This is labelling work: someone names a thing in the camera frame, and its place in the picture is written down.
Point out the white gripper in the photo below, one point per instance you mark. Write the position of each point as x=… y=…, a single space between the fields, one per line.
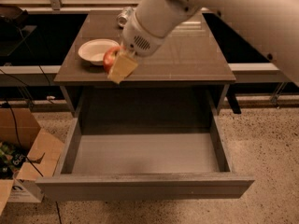
x=137 y=36

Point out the red apple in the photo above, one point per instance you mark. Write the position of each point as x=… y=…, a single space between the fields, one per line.
x=110 y=57

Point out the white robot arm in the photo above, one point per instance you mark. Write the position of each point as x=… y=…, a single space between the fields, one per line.
x=270 y=26

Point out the grey cabinet with glossy top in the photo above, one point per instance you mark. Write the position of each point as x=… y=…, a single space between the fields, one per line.
x=178 y=89

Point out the open grey top drawer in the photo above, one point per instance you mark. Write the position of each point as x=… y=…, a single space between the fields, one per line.
x=127 y=145

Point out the white paper bowl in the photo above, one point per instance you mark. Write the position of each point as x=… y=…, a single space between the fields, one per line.
x=93 y=51

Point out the silver soda can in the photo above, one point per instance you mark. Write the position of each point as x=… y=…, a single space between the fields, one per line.
x=124 y=16

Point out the brown cardboard box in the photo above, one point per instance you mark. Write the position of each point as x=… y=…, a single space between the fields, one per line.
x=28 y=152

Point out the dark object on ledge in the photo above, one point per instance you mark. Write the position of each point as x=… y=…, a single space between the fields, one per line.
x=13 y=15

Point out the green snack bags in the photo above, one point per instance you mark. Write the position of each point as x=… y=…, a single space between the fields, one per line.
x=11 y=159

